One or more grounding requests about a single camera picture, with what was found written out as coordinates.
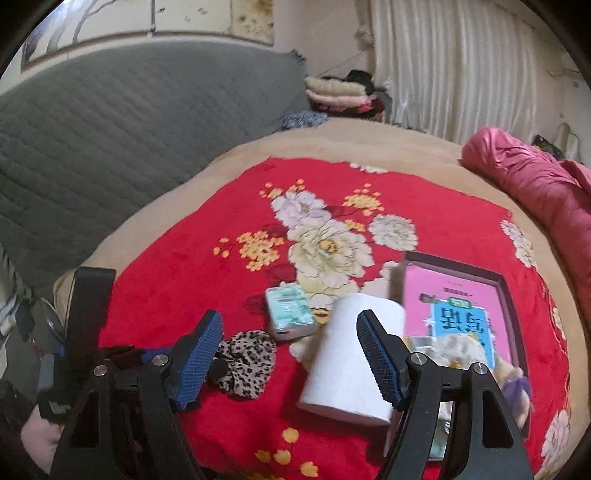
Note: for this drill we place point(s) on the pink book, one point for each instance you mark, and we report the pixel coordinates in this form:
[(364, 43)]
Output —
[(425, 286)]

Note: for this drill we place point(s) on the pink quilt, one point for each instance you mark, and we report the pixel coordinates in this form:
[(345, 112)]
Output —
[(531, 184)]

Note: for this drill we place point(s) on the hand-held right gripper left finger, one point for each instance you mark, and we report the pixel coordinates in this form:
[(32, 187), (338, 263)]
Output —
[(198, 364)]

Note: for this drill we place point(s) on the white curtain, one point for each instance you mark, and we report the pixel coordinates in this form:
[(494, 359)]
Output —
[(461, 69)]

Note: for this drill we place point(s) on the wall poster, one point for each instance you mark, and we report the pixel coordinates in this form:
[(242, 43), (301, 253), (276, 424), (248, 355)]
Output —
[(198, 16)]

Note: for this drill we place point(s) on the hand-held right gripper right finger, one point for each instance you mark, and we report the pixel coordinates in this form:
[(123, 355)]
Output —
[(381, 364)]

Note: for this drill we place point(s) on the red floral blanket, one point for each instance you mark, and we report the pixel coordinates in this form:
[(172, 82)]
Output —
[(184, 258)]

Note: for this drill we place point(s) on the dark floral cloth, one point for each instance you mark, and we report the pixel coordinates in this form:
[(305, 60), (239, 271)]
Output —
[(302, 121)]

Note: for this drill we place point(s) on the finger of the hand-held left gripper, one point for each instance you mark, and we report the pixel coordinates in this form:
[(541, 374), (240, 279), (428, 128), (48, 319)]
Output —
[(90, 314), (124, 356)]

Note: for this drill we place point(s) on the grey quilted headboard cover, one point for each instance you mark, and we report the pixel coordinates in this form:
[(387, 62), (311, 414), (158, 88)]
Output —
[(115, 138)]

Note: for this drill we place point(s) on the boxy green tissue pack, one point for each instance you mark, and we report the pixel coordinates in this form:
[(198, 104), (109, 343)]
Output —
[(288, 314)]

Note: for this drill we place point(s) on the leopard print scrunchie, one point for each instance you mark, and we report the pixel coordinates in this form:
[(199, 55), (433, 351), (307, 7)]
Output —
[(249, 364)]

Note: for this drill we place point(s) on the stack of folded clothes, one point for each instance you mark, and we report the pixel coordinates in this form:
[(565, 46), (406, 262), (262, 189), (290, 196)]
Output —
[(332, 92)]

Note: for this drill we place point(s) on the dark brown cardboard box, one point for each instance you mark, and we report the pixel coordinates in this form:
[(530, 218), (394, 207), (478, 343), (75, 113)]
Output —
[(510, 300)]

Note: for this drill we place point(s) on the white toilet paper roll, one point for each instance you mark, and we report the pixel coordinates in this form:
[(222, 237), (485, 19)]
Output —
[(346, 369)]

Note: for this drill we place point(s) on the person's left hand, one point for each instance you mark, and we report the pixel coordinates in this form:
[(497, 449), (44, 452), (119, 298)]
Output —
[(39, 438)]

